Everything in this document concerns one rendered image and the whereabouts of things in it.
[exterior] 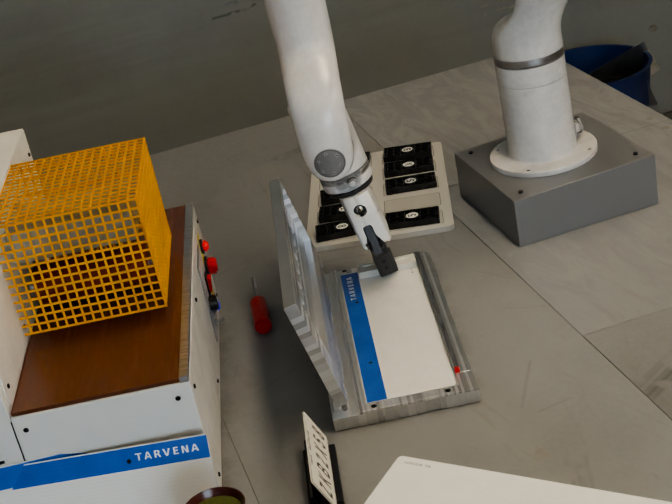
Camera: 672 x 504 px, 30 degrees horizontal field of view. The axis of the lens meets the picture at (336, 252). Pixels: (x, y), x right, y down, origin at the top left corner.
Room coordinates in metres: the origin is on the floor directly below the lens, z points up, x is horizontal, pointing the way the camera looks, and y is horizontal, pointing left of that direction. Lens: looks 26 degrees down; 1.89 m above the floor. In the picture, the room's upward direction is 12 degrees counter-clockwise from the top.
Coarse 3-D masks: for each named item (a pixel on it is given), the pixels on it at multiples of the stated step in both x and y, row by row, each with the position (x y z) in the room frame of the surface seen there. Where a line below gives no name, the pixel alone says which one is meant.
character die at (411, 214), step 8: (424, 208) 2.07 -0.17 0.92; (432, 208) 2.07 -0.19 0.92; (392, 216) 2.07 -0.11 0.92; (400, 216) 2.06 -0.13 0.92; (408, 216) 2.05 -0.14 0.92; (416, 216) 2.04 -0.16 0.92; (424, 216) 2.04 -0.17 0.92; (432, 216) 2.03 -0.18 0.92; (392, 224) 2.03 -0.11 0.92; (400, 224) 2.03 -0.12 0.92; (408, 224) 2.03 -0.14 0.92; (416, 224) 2.03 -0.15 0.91; (424, 224) 2.02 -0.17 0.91
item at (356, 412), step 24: (432, 264) 1.85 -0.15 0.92; (336, 288) 1.83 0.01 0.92; (432, 288) 1.77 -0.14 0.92; (336, 312) 1.76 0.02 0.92; (336, 336) 1.68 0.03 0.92; (456, 336) 1.60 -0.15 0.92; (360, 384) 1.53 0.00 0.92; (456, 384) 1.48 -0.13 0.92; (336, 408) 1.48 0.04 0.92; (360, 408) 1.47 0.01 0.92; (384, 408) 1.46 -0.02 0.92; (408, 408) 1.46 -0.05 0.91; (432, 408) 1.46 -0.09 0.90
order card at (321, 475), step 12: (312, 432) 1.40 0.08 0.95; (312, 444) 1.36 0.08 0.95; (324, 444) 1.40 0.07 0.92; (312, 456) 1.33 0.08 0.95; (324, 456) 1.37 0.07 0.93; (312, 468) 1.30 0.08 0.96; (324, 468) 1.34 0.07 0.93; (312, 480) 1.27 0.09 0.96; (324, 480) 1.31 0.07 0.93; (324, 492) 1.28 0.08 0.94
